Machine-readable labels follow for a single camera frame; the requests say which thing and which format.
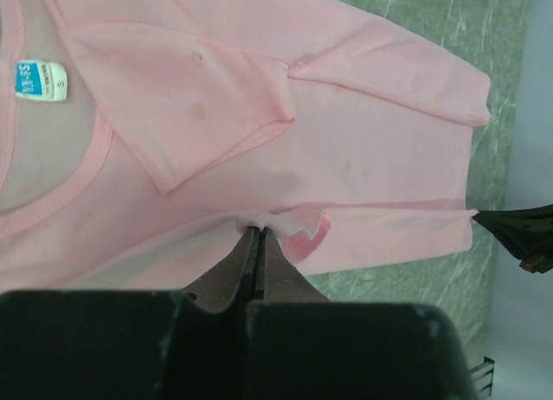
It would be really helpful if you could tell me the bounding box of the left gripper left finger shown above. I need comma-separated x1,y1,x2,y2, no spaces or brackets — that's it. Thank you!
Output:
1,228,259,399

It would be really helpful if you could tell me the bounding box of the aluminium frame rail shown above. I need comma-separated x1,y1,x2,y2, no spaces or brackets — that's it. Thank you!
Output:
471,357,495,400

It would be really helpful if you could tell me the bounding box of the pink t-shirt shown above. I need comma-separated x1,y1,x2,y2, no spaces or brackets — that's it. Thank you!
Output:
1,0,490,291

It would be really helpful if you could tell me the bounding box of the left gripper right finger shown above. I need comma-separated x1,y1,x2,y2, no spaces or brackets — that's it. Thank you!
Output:
245,229,475,399

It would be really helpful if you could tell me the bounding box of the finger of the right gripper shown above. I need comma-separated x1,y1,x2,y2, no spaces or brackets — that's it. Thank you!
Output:
473,205,553,274

